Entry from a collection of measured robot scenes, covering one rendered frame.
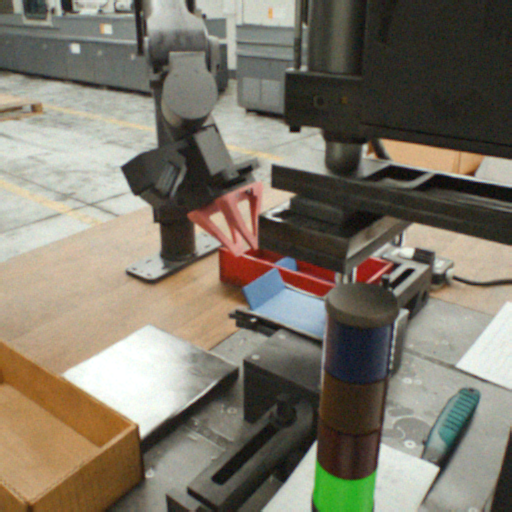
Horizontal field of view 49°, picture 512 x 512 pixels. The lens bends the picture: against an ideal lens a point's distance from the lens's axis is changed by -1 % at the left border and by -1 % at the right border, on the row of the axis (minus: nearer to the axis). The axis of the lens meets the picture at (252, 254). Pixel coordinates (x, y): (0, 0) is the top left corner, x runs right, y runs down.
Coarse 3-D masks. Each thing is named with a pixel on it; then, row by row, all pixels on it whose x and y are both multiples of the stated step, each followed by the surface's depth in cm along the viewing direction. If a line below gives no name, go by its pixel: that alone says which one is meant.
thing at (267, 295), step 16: (272, 272) 72; (256, 288) 70; (272, 288) 72; (256, 304) 69; (272, 304) 70; (288, 304) 70; (304, 304) 70; (320, 304) 70; (288, 320) 66; (304, 320) 66; (320, 320) 66; (320, 336) 63
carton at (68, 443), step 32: (0, 352) 67; (0, 384) 69; (32, 384) 64; (64, 384) 59; (0, 416) 64; (32, 416) 64; (64, 416) 62; (96, 416) 57; (0, 448) 59; (32, 448) 59; (64, 448) 59; (96, 448) 59; (128, 448) 53; (0, 480) 47; (32, 480) 55; (64, 480) 47; (96, 480) 51; (128, 480) 54
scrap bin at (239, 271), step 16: (224, 256) 92; (240, 256) 89; (256, 256) 101; (272, 256) 101; (224, 272) 93; (240, 272) 91; (256, 272) 89; (288, 272) 84; (320, 272) 95; (368, 272) 90; (384, 272) 85; (304, 288) 84; (320, 288) 82
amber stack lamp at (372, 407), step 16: (336, 384) 30; (352, 384) 30; (368, 384) 30; (384, 384) 30; (320, 400) 32; (336, 400) 31; (352, 400) 30; (368, 400) 30; (384, 400) 31; (336, 416) 31; (352, 416) 31; (368, 416) 31; (384, 416) 32; (352, 432) 31
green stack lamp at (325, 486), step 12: (324, 480) 34; (336, 480) 33; (360, 480) 33; (372, 480) 33; (324, 492) 34; (336, 492) 33; (348, 492) 33; (360, 492) 33; (372, 492) 34; (324, 504) 34; (336, 504) 34; (348, 504) 34; (360, 504) 34; (372, 504) 35
